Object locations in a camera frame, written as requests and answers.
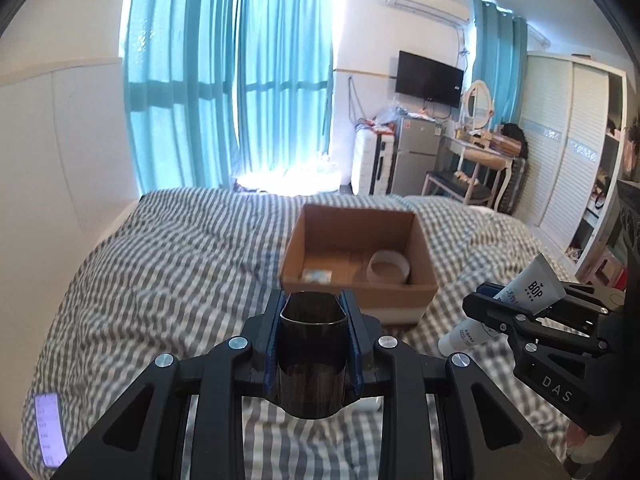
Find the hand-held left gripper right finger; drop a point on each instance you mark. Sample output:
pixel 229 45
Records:
pixel 354 347

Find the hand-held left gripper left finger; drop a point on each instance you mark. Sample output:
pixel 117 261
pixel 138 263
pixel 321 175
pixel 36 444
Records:
pixel 271 345

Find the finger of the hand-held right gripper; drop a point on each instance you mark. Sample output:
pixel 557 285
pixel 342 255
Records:
pixel 595 300
pixel 492 307

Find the dark glossy cup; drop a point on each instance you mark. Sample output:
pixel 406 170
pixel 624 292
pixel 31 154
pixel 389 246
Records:
pixel 312 350

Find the white cream tube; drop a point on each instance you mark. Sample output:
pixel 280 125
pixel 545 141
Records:
pixel 535 285

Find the cardboard box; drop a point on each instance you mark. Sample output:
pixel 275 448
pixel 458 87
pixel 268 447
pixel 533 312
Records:
pixel 350 230

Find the pink plastic stool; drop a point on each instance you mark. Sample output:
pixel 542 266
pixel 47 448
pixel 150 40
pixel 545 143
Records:
pixel 605 270

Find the small clear packet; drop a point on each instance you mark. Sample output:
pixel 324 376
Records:
pixel 317 275

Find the clear tape roll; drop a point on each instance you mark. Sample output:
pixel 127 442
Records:
pixel 387 267

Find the dark cushioned chair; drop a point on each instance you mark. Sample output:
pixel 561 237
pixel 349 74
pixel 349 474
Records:
pixel 457 185

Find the grey checked blanket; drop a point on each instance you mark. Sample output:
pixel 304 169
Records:
pixel 175 260

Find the white slatted wardrobe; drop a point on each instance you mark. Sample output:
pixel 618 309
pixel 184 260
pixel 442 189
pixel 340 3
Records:
pixel 560 150

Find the white dressing table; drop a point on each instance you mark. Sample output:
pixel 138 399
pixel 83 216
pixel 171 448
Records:
pixel 480 152

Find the silver fridge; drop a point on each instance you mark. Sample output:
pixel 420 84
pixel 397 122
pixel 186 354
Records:
pixel 415 155

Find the black bag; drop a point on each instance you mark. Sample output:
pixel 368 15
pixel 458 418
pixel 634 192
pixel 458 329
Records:
pixel 512 132

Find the white suitcase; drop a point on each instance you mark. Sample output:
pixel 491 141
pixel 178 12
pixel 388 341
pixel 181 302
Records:
pixel 367 160

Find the white oval mirror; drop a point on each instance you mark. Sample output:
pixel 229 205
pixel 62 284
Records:
pixel 479 102

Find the clear plastic bag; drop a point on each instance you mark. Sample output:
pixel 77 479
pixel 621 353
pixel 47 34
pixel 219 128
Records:
pixel 389 116

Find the phone with lit screen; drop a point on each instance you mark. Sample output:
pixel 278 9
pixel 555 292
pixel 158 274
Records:
pixel 50 427

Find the narrow teal curtain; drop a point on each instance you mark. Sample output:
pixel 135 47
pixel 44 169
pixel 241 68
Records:
pixel 500 60

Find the wide teal curtain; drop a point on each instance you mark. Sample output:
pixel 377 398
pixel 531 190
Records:
pixel 175 85

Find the white air conditioner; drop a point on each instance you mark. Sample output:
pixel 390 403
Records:
pixel 425 2

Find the black wall television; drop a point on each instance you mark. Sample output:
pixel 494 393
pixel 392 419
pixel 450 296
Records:
pixel 427 77

